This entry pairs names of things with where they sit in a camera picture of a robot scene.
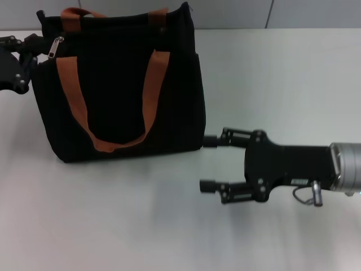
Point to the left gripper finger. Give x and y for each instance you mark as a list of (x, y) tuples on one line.
[(41, 14), (35, 43)]

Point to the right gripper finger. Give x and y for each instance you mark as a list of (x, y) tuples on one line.
[(234, 192), (231, 138)]

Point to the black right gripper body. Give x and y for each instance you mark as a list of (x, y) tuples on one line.
[(282, 163)]

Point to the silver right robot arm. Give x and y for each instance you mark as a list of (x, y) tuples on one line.
[(348, 166)]

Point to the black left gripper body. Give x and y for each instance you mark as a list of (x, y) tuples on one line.
[(9, 70)]

